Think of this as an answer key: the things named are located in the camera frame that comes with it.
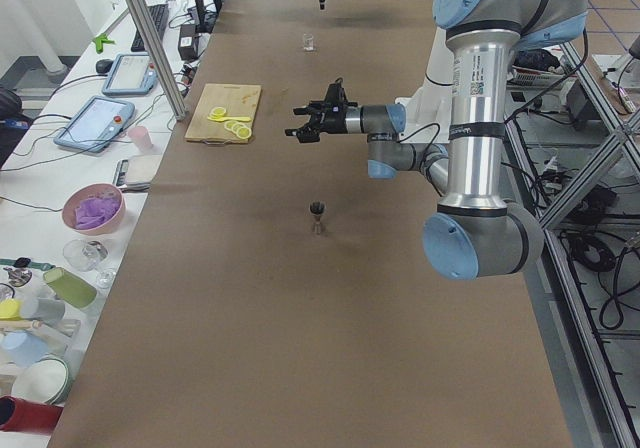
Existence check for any clear glass cup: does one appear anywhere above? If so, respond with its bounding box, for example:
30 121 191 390
302 33 316 52

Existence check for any steel measuring jigger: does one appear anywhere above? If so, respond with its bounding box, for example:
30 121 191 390
309 201 326 235

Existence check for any pink plastic cup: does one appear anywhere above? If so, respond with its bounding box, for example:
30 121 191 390
127 125 153 153

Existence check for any green tall cup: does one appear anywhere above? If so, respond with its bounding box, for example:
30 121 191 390
43 267 97 309

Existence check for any light blue cup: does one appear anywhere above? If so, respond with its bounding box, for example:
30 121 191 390
1 331 49 367

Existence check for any wooden cutting board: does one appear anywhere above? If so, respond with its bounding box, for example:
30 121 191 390
184 83 262 145

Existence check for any lemon slice near knife tip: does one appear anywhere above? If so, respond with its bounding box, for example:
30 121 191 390
209 107 227 119

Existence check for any yellow plastic knife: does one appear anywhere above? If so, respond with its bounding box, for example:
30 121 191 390
207 115 252 122

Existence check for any black keyboard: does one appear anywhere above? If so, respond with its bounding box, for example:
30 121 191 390
130 3 171 53

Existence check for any blue teach pendant far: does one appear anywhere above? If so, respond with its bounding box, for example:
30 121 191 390
102 52 158 97

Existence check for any blue teach pendant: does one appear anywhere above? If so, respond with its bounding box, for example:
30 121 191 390
102 52 158 97
54 96 135 153

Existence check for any blue teach pendant near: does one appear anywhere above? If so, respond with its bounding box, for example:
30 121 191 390
54 96 135 153

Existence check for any pink bowl with purple cloth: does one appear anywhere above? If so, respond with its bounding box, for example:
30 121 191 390
61 183 126 236

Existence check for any clear wine glass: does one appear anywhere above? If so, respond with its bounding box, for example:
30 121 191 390
62 239 117 290

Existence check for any white bowl green rim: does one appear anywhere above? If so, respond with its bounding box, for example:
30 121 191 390
11 356 72 405

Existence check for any red cylinder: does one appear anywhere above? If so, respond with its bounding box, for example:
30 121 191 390
1 396 63 435

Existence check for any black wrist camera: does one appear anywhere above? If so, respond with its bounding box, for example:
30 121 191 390
324 77 358 111

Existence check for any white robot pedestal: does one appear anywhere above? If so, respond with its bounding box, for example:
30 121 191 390
396 27 453 144

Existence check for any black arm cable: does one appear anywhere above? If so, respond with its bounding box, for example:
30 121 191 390
397 121 442 144

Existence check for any aluminium frame post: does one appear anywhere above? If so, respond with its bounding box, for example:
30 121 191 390
125 0 187 121

